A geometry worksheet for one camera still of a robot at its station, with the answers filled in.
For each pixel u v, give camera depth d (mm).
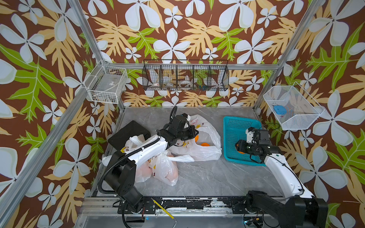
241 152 754
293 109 818
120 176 437
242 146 737
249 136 756
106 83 860
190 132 727
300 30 762
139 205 640
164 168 722
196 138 985
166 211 732
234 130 1045
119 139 961
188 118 783
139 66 917
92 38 800
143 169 791
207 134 858
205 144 935
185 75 982
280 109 841
